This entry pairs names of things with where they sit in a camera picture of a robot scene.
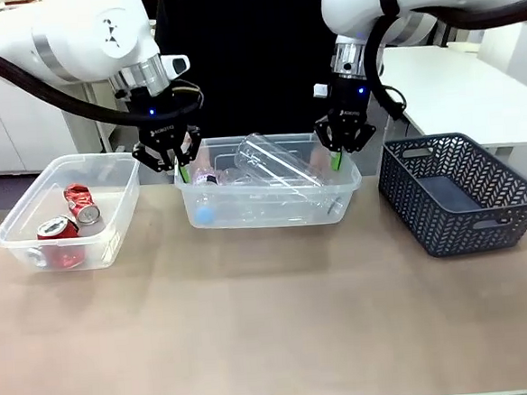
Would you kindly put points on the clear bottle with blue cap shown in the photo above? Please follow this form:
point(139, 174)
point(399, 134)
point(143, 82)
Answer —
point(204, 214)

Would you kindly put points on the large clear plastic cup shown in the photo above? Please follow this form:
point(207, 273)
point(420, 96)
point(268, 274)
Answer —
point(279, 160)

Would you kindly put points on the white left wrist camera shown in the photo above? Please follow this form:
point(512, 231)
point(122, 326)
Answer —
point(176, 64)

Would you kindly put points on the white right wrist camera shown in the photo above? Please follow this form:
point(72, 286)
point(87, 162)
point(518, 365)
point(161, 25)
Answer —
point(320, 90)

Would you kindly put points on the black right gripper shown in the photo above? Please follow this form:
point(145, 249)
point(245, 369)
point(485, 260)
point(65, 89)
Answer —
point(349, 103)

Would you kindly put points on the person's right hand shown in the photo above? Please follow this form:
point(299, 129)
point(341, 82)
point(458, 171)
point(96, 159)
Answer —
point(200, 156)

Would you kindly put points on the person's left hand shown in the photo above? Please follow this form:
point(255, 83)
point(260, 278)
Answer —
point(319, 159)

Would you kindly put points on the clear bottle with pink label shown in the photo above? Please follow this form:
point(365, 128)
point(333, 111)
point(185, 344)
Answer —
point(205, 176)

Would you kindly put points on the dark grey woven basket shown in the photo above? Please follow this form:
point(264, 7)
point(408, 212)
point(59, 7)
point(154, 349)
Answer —
point(463, 210)

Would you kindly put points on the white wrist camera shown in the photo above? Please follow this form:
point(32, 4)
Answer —
point(320, 90)
point(176, 64)

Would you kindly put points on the crushed red soda can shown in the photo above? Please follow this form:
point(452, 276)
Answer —
point(80, 202)

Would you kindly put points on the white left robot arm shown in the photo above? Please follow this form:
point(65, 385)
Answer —
point(75, 34)

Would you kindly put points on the white cabinet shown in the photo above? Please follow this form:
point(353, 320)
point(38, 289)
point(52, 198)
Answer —
point(14, 129)

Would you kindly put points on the white table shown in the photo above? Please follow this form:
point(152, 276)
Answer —
point(455, 89)

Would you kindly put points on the clear plastic bin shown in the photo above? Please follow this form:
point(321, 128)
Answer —
point(109, 190)
point(268, 206)

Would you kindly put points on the clear bottle with grey cap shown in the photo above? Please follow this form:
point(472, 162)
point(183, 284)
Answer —
point(334, 207)

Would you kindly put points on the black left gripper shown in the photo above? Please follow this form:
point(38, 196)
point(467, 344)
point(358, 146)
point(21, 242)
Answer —
point(156, 117)

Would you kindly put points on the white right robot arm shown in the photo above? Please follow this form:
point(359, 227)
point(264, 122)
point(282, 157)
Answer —
point(354, 1)

